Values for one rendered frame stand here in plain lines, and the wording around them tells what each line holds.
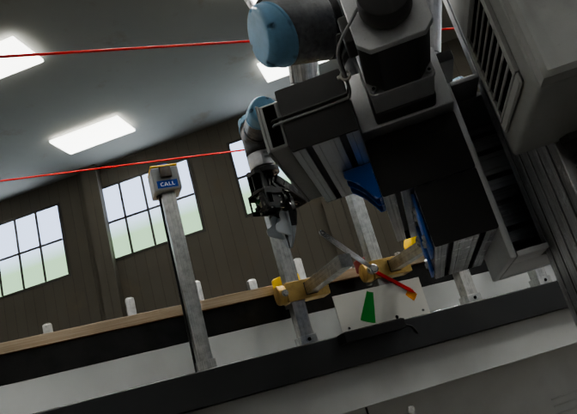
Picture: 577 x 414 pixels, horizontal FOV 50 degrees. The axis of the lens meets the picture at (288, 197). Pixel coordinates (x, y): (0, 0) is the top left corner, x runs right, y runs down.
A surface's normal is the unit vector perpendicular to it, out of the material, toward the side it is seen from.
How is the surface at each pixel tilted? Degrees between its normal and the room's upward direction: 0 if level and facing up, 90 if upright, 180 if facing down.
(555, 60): 90
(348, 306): 90
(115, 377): 90
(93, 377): 90
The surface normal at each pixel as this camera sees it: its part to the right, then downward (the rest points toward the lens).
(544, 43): -0.22, -0.25
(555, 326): 0.28, -0.37
